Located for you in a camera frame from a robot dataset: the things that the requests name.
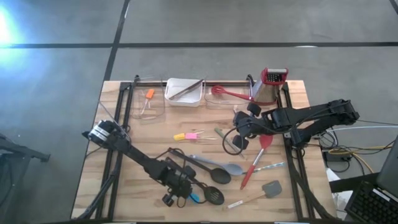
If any yellow cable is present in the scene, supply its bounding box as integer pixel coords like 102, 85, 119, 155
328, 145, 376, 174

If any black equipment stand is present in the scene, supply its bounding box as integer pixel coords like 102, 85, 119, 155
0, 133, 51, 224

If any black aluminium frame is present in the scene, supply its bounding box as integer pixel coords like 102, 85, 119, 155
76, 74, 335, 222

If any teal patterned butter knife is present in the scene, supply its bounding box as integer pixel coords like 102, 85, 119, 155
242, 161, 286, 175

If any red metal box grater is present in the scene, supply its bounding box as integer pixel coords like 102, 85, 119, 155
251, 67, 289, 106

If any black computer desk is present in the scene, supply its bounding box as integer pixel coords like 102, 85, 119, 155
328, 172, 382, 194

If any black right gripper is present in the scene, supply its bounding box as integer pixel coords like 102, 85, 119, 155
232, 102, 273, 151

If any black keyboard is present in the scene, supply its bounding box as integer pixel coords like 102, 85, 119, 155
344, 180, 398, 224

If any black solid spoon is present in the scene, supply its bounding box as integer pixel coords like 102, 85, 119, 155
167, 147, 233, 185

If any white cable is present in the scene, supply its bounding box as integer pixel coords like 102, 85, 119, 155
329, 125, 398, 133

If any silver metal knife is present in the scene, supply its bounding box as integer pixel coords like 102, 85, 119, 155
226, 139, 246, 159

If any orange mini spatula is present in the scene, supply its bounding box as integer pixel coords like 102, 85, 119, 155
141, 89, 155, 116

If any white plastic bin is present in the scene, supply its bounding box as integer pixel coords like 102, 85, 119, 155
164, 77, 205, 108

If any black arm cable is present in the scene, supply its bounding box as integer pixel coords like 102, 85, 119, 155
222, 126, 246, 156
155, 147, 208, 208

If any black slotted spoon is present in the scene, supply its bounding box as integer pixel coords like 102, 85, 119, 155
191, 182, 225, 206

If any red slotted spatula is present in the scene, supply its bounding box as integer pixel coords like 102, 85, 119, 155
211, 85, 252, 101

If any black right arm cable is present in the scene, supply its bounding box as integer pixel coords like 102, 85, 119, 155
222, 126, 246, 156

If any red spoon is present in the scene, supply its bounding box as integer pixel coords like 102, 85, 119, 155
239, 134, 274, 190

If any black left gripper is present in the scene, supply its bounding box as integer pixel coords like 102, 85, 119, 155
155, 157, 197, 208

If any grey spatula wooden handle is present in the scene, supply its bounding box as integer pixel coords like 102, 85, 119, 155
226, 180, 283, 210

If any black computer monitor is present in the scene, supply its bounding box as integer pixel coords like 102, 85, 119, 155
376, 135, 398, 198

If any grey silicone spoon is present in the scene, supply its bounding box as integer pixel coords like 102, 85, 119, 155
189, 154, 244, 177

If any yellow mini spatula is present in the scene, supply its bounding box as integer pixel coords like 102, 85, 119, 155
173, 130, 206, 142

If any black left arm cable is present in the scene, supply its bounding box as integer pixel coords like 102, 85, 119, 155
155, 147, 208, 208

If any brown handled knife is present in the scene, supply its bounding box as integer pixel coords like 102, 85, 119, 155
169, 80, 205, 100

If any green handled knife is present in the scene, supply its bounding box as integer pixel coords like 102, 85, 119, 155
214, 127, 233, 147

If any black power box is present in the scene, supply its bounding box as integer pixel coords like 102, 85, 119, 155
323, 149, 354, 164

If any clear plastic bin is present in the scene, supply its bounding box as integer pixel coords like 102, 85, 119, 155
203, 85, 252, 110
130, 81, 167, 121

